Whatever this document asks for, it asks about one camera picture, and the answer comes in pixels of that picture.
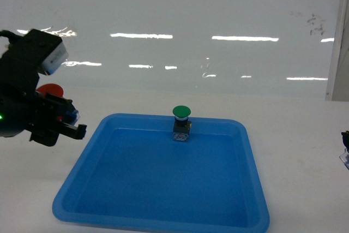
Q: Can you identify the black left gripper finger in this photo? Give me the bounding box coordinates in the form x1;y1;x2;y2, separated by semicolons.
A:
56;122;87;140

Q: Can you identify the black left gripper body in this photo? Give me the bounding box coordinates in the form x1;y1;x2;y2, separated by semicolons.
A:
1;50;60;147

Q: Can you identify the red push button switch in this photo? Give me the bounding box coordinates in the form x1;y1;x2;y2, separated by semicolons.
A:
36;83;80;125

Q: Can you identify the yellow push button switch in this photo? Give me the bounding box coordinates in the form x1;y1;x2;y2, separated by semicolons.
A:
339;130;349;170

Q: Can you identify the blue plastic tray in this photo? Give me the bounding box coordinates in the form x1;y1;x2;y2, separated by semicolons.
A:
52;113;270;232

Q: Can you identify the white glossy back panel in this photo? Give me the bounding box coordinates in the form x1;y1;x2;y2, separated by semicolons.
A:
1;0;339;100

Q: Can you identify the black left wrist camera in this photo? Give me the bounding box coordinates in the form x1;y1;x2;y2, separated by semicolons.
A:
20;29;68;75

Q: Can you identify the green push button switch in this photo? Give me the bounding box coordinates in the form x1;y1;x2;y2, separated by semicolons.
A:
172;105;191;142

